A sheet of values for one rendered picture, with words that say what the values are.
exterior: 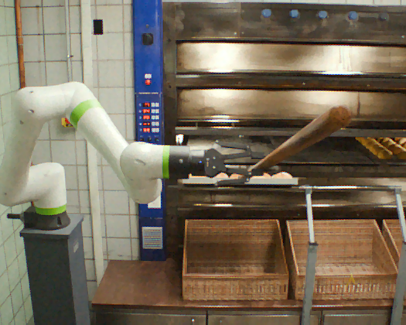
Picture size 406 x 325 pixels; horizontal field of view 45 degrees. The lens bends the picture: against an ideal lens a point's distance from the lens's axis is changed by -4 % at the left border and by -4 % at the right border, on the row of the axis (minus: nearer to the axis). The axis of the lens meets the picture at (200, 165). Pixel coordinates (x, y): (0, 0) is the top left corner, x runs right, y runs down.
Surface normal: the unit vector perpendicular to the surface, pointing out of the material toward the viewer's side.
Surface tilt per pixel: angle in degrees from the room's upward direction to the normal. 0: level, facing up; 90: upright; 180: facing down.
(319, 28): 90
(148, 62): 90
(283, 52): 70
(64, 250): 90
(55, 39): 90
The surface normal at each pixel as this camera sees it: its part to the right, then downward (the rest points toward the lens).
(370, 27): -0.03, 0.27
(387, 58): -0.02, -0.09
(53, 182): 0.72, 0.17
